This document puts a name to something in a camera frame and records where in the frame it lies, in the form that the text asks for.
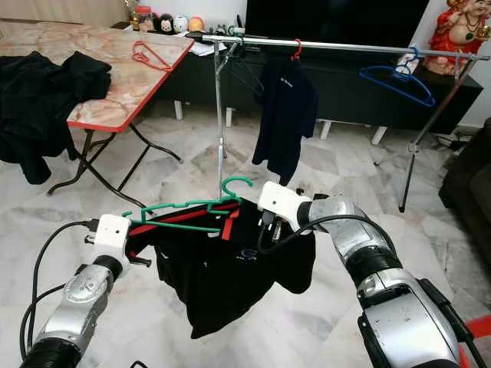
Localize green plastic clothes hanger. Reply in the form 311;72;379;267
121;176;255;233

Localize black garment with red trim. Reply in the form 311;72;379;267
126;197;318;340

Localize black polo shirt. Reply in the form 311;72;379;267
0;51;114;186

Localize blue plastic clothes hanger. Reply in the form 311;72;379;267
359;46;437;108

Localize silver metal clothes rack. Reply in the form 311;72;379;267
184;31;491;215

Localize dark polo shirt white print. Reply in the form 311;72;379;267
251;57;320;187

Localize black TV cabinet white legs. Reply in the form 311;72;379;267
111;21;484;146

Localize white book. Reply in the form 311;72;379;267
192;41;219;58

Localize dark grey fabric sofa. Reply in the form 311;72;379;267
439;117;491;241

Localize white pink packet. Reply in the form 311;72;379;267
394;49;422;77

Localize black flat screen television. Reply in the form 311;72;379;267
245;0;432;48

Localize black round figurine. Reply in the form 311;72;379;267
157;13;175;35

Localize red plastic stool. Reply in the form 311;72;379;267
456;314;491;368

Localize red lidded jar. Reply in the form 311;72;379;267
134;5;155;33

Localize light wooden cabinet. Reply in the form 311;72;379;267
0;0;128;22

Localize red gold laughing Buddha statue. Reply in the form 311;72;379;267
426;0;490;77

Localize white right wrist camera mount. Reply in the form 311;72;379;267
257;181;312;232

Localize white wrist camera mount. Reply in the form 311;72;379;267
93;214;132;263
257;181;312;232

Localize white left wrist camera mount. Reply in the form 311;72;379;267
93;214;132;263

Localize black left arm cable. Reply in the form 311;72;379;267
19;219;102;368

